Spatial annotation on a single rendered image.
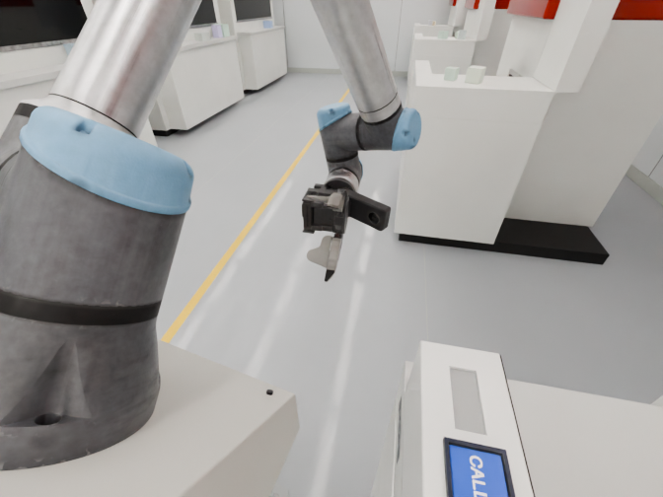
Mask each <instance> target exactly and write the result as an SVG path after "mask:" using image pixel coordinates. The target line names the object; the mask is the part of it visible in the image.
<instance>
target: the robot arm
mask: <svg viewBox="0 0 663 497"><path fill-rule="evenodd" d="M201 1H202V0H97V2H96V4H95V6H94V8H93V10H92V12H91V13H90V15H89V17H88V19H87V21H86V23H85V25H84V27H83V29H82V31H81V32H80V34H79V36H78V38H77V40H76V41H75V43H74V45H73V47H72V49H71V51H70V53H69V55H68V57H67V59H66V61H65V63H64V65H63V67H62V69H61V70H60V72H59V74H58V76H57V78H56V80H55V82H54V84H53V86H52V88H51V90H50V92H49V94H48V96H46V97H44V98H40V99H31V100H22V101H20V102H19V104H18V106H17V108H16V110H15V112H14V114H13V115H12V117H11V119H10V121H9V123H8V125H7V127H6V128H5V130H4V132H3V134H2V136H1V138H0V471H4V470H18V469H27V468H34V467H41V466H47V465H52V464H57V463H62V462H69V461H73V460H77V459H79V458H82V457H85V456H88V455H91V454H94V453H97V452H100V451H102V450H105V449H107V448H109V447H111V446H113V445H115V444H117V443H119V442H121V441H123V440H125V439H127V438H128V437H130V436H131V435H133V434H134V433H135V432H137V431H138V430H139V429H141V428H142V427H143V426H144V425H145V424H146V423H147V421H148V420H149V419H150V417H151V416H152V414H153V412H154V409H155V405H156V402H157V398H158V394H159V390H160V385H161V376H160V372H159V356H158V340H157V329H156V323H157V317H158V313H159V311H160V307H161V303H162V300H163V296H164V293H165V289H166V285H167V282H168V278H169V275H170V271H171V267H172V264H173V260H174V256H175V253H176V249H177V245H178V242H179V238H180V234H181V231H182V227H183V223H184V217H185V213H186V211H188V210H189V208H190V205H191V198H190V194H191V190H192V185H193V181H194V173H193V170H192V168H191V166H190V165H189V164H188V163H187V162H186V161H185V160H183V159H182V158H180V157H178V156H176V155H174V154H172V153H170V152H167V151H165V150H163V149H161V148H159V147H156V146H154V145H152V144H150V143H147V142H145V141H143V140H140V139H138V138H139V136H140V134H141V132H142V130H143V127H144V125H145V123H146V121H147V119H148V116H149V114H150V112H151V110H152V108H153V106H154V103H155V102H156V100H157V98H158V96H159V94H160V91H161V89H162V87H163V85H164V83H165V80H166V78H167V76H168V74H169V72H170V70H171V67H172V65H173V63H174V61H175V59H176V57H177V54H178V52H179V50H180V48H181V46H182V43H183V41H184V38H185V36H186V34H187V31H188V29H189V27H190V25H191V23H192V21H193V18H194V16H195V14H196V12H197V10H198V7H199V5H200V3H201ZM310 2H311V4H312V6H313V8H314V11H315V13H316V15H317V17H318V20H319V22H320V24H321V27H322V29H323V31H324V33H325V36H326V38H327V40H328V42H329V45H330V47H331V50H332V53H333V55H334V57H335V59H336V62H337V64H338V66H339V68H340V71H341V73H342V75H343V78H344V80H345V82H346V84H347V87H348V89H349V91H350V93H351V96H352V97H353V99H354V101H355V104H356V106H357V108H358V110H359V112H355V113H352V110H351V108H350V104H349V103H336V104H331V105H328V106H323V107H321V108H320V109H319V110H318V112H317V119H318V124H319V132H320V133H321V138H322V142H323V147H324V151H325V156H326V161H327V165H328V170H329V175H328V177H327V179H326V181H325V183H324V184H320V183H315V185H314V188H310V187H309V188H308V190H307V191H306V193H305V195H304V197H303V198H302V201H303V203H302V217H303V222H304V229H303V233H309V234H314V233H315V231H326V232H331V231H332V232H333V233H335V234H334V236H333V237H332V236H324V237H323V238H322V241H321V245H320V246H319V247H318V248H313V249H310V250H309V251H308V252H307V258H308V260H310V261H312V262H314V263H316V264H318V265H320V266H322V267H325V268H326V269H327V271H326V276H325V282H329V280H330V279H331V278H332V277H333V275H334V274H335V270H336V267H337V263H338V259H339V255H340V250H341V245H342V239H343V234H345V231H346V226H347V220H348V217H351V218H353V219H355V220H357V221H359V222H362V223H364V224H366V225H368V226H370V227H372V228H374V229H376V230H378V231H383V230H385V229H386V228H388V224H389V219H390V214H391V207H390V206H388V205H386V204H383V203H381V202H379V201H376V200H374V199H371V198H369V197H367V196H364V195H362V194H360V193H357V191H358V188H359V184H360V182H361V180H362V177H363V165H362V162H361V160H360V159H359V157H358V151H393V152H396V151H405V150H411V149H413V148H414V147H415V146H416V145H417V143H418V140H419V138H420V134H421V117H420V114H419V112H418V111H417V110H416V109H415V108H408V107H405V108H403V105H402V102H401V99H400V96H399V92H398V89H397V86H396V83H395V80H394V76H393V73H392V70H391V67H390V64H389V60H388V57H387V54H386V51H385V47H384V45H383V42H382V39H381V36H380V32H379V29H378V26H377V23H376V20H375V16H374V13H373V10H372V7H371V4H370V0H310ZM330 248H331V250H330Z"/></svg>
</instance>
